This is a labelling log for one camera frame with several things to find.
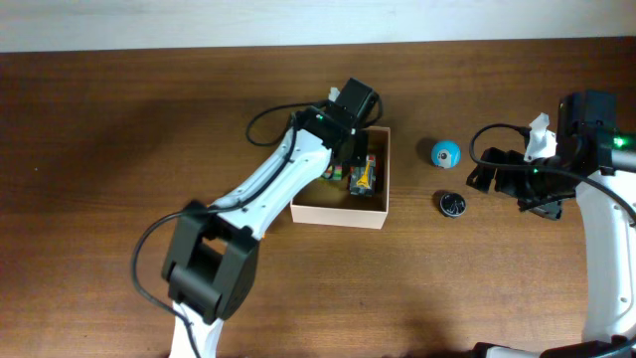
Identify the colourful puzzle cube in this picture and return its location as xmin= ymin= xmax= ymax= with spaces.
xmin=321 ymin=165 xmax=343 ymax=181

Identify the red grey toy truck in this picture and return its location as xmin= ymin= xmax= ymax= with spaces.
xmin=349 ymin=154 xmax=377 ymax=197

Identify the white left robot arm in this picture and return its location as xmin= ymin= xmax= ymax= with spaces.
xmin=161 ymin=100 xmax=372 ymax=357

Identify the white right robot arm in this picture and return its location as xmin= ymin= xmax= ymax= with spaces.
xmin=467 ymin=132 xmax=635 ymax=357

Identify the black round clock disc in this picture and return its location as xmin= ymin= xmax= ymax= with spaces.
xmin=439 ymin=192 xmax=467 ymax=218

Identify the blue penguin ball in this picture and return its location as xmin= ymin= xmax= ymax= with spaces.
xmin=431 ymin=140 xmax=461 ymax=169

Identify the beige cardboard box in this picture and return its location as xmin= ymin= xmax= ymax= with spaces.
xmin=290 ymin=126 xmax=391 ymax=230

